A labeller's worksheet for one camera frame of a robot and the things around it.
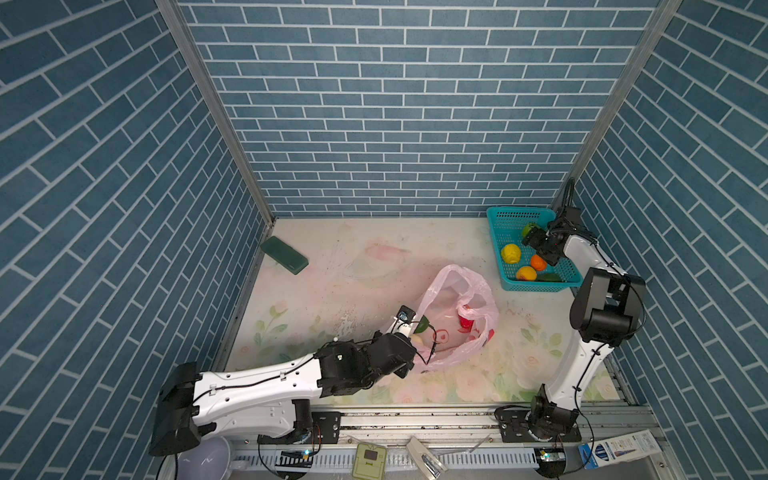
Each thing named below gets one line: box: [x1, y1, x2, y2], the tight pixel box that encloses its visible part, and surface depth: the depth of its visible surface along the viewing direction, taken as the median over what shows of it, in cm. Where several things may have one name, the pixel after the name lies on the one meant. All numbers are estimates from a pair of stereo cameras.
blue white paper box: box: [578, 429, 663, 470], surface depth 72 cm
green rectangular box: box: [260, 236, 309, 275], surface depth 110 cm
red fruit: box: [457, 314, 474, 333], surface depth 93 cm
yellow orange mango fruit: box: [516, 266, 537, 281], surface depth 101 cm
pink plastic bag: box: [415, 264, 499, 369], surface depth 78 cm
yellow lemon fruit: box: [501, 243, 521, 264], surface depth 107 cm
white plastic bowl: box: [177, 436, 231, 480], surface depth 68 cm
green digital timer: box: [352, 442, 387, 480], surface depth 69 cm
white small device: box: [406, 436, 448, 480], surface depth 69 cm
